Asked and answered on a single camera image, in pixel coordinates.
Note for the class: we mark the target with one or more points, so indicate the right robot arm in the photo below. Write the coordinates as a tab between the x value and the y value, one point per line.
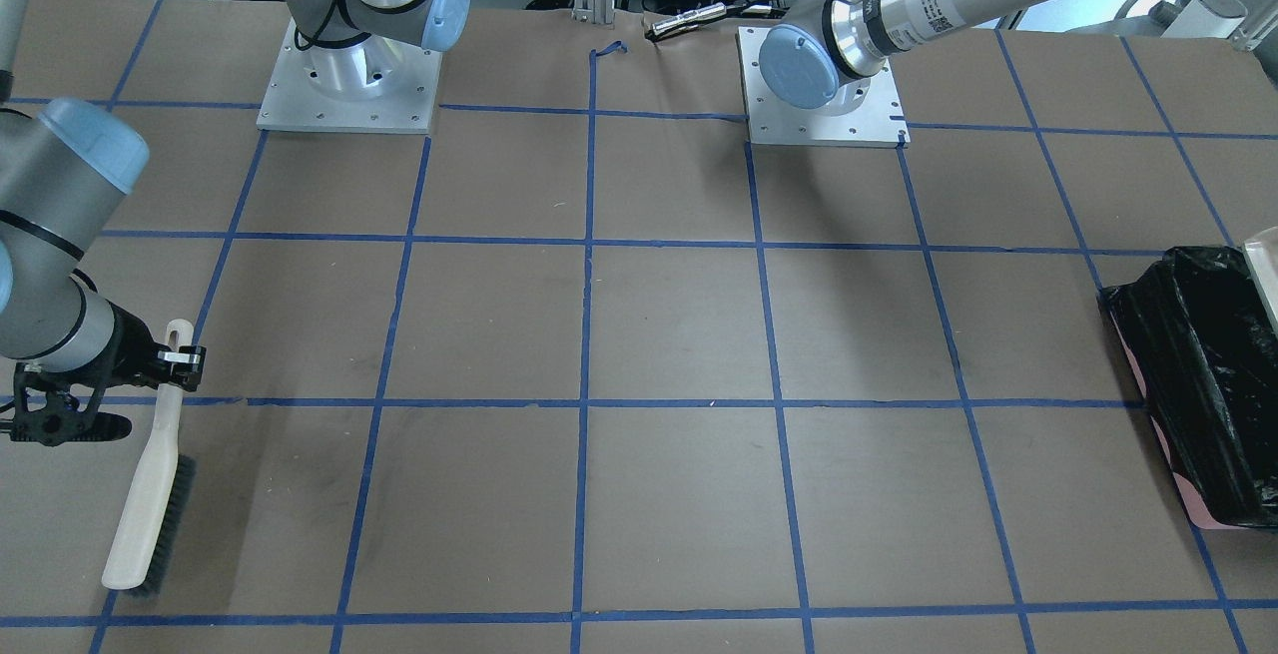
66	170

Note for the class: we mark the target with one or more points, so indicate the white hand brush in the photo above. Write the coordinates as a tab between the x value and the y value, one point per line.
142	546

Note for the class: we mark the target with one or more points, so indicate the beige plastic dustpan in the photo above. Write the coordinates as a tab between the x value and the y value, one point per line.
1260	253

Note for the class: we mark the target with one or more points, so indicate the bin with black bag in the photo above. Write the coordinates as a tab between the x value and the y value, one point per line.
1197	335

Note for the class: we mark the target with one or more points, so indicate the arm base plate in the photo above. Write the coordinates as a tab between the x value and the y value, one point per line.
795	99
375	87

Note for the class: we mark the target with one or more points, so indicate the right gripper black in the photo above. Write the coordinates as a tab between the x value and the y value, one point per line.
131	345

